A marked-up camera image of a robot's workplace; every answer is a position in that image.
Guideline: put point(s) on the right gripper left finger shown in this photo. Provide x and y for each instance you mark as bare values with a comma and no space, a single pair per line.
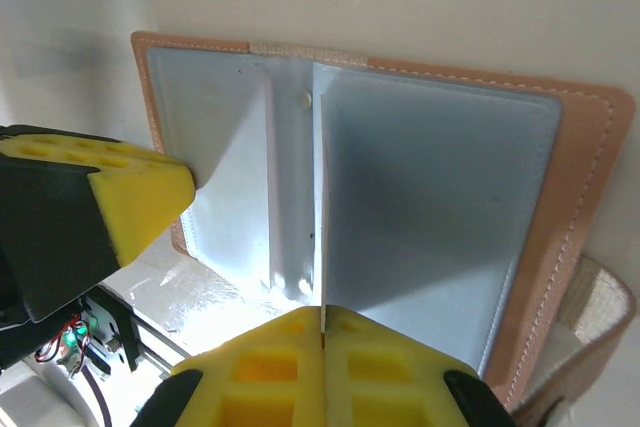
260,377

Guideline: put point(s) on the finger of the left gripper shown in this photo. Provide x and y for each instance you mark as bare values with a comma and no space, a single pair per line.
125,187

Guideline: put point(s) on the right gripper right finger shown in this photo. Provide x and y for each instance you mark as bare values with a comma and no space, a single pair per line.
390,382

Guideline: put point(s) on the tan leather card holder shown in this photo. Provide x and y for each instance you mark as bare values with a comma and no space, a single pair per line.
425,197

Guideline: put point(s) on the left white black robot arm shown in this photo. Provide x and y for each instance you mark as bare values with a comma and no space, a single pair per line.
40,397

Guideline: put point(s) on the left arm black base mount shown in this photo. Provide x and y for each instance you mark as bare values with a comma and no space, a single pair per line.
117,332

